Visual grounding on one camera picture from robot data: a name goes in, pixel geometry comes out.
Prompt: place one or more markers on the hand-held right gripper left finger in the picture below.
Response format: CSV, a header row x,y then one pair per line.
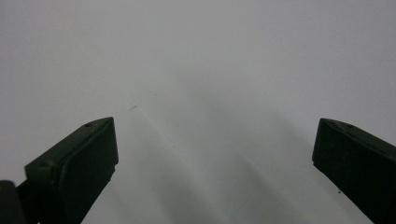
x,y
77,168

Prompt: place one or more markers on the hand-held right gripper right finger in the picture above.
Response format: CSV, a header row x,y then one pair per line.
x,y
358,161

